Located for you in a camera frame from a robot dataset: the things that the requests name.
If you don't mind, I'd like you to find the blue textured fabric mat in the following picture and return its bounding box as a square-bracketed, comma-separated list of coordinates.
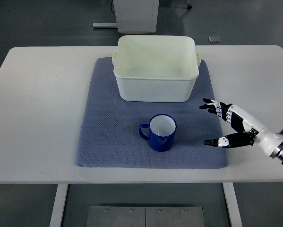
[76, 58, 228, 169]

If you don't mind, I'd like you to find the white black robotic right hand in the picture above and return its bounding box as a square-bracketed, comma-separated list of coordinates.
[199, 98, 283, 159]

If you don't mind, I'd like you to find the left white table leg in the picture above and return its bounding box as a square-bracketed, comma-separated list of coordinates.
[49, 183, 68, 227]

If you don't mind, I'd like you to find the blue mug white inside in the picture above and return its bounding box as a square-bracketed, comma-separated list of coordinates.
[139, 114, 177, 152]

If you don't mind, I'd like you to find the white cabinet pedestal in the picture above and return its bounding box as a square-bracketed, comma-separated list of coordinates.
[92, 0, 159, 34]

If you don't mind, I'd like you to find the right white table leg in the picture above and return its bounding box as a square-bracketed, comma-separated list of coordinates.
[222, 183, 243, 227]

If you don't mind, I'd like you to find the white table leg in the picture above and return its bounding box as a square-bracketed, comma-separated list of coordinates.
[49, 183, 68, 227]
[222, 183, 243, 227]

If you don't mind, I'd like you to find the small grey floor hatch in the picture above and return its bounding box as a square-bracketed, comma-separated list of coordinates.
[208, 35, 222, 44]

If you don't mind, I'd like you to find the metal floor plate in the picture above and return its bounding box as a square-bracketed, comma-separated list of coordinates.
[87, 206, 205, 227]

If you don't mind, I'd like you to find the white plastic storage box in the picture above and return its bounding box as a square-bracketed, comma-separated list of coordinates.
[112, 35, 199, 103]

